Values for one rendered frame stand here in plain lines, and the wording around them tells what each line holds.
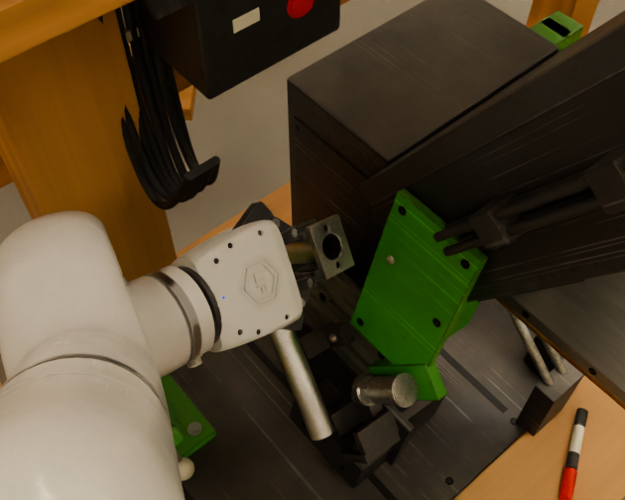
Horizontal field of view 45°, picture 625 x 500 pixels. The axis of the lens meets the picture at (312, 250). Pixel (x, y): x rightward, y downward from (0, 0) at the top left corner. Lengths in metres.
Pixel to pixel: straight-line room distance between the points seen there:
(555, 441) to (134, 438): 0.85
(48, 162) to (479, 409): 0.64
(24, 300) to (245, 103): 2.27
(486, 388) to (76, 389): 0.84
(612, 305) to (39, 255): 0.63
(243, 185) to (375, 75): 1.56
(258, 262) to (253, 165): 1.84
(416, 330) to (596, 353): 0.20
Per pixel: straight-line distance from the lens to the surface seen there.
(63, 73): 0.78
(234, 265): 0.67
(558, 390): 0.99
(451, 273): 0.76
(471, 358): 1.11
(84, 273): 0.50
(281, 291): 0.70
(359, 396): 0.90
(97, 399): 0.30
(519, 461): 1.06
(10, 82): 0.76
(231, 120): 2.67
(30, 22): 0.59
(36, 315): 0.49
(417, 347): 0.85
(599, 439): 1.10
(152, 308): 0.62
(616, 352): 0.89
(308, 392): 0.89
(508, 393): 1.09
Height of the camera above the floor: 1.86
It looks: 54 degrees down
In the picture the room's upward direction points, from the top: straight up
